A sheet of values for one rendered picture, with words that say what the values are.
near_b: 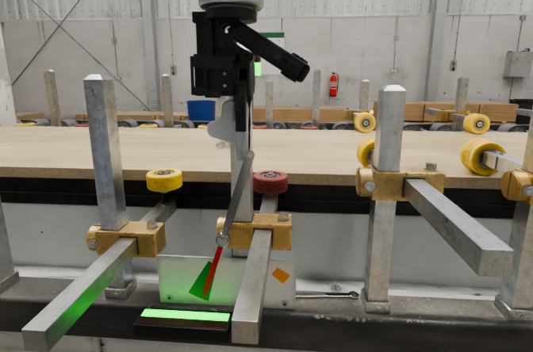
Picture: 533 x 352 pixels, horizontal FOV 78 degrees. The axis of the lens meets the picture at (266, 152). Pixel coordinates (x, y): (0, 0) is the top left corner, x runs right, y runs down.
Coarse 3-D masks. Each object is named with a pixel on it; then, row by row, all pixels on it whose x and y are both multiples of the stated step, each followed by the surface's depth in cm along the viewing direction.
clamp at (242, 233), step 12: (252, 216) 61; (264, 216) 61; (276, 216) 61; (288, 216) 61; (240, 228) 59; (252, 228) 59; (264, 228) 58; (276, 228) 58; (288, 228) 58; (240, 240) 59; (276, 240) 59; (288, 240) 59
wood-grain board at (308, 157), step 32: (0, 128) 148; (32, 128) 148; (64, 128) 148; (128, 128) 148; (160, 128) 148; (192, 128) 148; (0, 160) 91; (32, 160) 91; (64, 160) 91; (128, 160) 91; (160, 160) 91; (192, 160) 91; (224, 160) 91; (256, 160) 91; (288, 160) 91; (320, 160) 91; (352, 160) 91; (416, 160) 91; (448, 160) 91
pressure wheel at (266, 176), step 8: (256, 176) 74; (264, 176) 75; (272, 176) 75; (280, 176) 74; (256, 184) 73; (264, 184) 72; (272, 184) 72; (280, 184) 72; (264, 192) 72; (272, 192) 72; (280, 192) 73
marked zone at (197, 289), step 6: (210, 264) 61; (204, 270) 61; (198, 276) 62; (204, 276) 62; (198, 282) 62; (204, 282) 62; (192, 288) 62; (198, 288) 62; (210, 288) 62; (192, 294) 63; (198, 294) 63
